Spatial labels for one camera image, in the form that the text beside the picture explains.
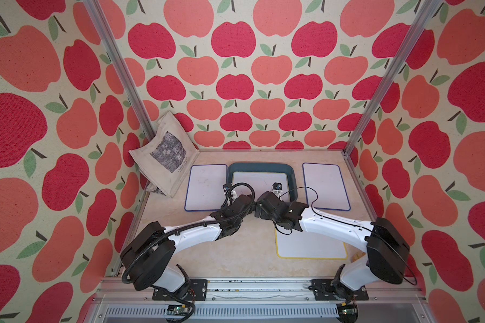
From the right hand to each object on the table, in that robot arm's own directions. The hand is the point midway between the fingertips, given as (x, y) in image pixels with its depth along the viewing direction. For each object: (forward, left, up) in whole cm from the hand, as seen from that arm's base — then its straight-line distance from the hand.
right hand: (266, 211), depth 85 cm
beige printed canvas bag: (+23, +53, +1) cm, 58 cm away
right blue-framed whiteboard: (+27, -33, -10) cm, 44 cm away
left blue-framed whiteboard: (+15, +32, -11) cm, 37 cm away
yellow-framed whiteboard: (-9, -19, -9) cm, 23 cm away
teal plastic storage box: (+31, +1, -8) cm, 32 cm away
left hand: (+2, +8, +1) cm, 8 cm away
